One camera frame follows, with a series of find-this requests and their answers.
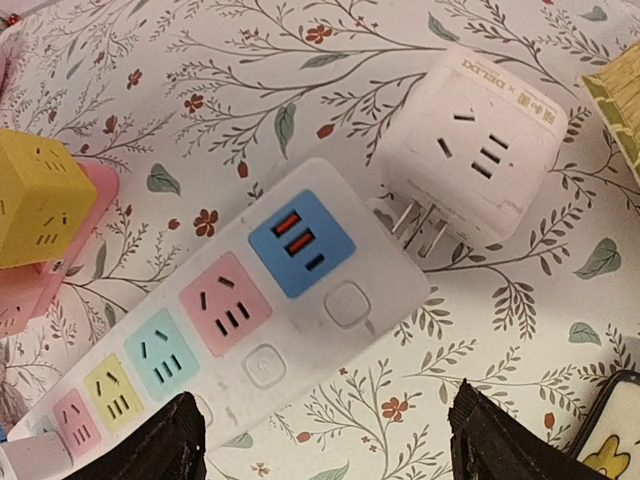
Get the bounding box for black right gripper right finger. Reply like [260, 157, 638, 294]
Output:
[448, 380, 605, 479]

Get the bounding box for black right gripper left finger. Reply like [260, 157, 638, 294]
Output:
[68, 392, 206, 480]

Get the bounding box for small white charger plug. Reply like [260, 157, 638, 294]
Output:
[1, 431, 73, 480]

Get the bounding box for pink cube socket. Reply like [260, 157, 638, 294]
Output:
[1, 162, 119, 338]

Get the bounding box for white multicolour power strip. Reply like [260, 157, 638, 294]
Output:
[9, 158, 429, 460]

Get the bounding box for yellow cube socket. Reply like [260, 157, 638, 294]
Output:
[1, 129, 98, 269]

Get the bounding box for white tiger cube socket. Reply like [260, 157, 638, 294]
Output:
[375, 47, 568, 248]

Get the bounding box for square floral ceramic plate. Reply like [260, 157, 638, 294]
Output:
[569, 370, 639, 479]

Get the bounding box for yellow woven bamboo tray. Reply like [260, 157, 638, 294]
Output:
[581, 42, 639, 183]

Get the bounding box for small red dice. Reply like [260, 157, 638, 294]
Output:
[1, 13, 21, 27]

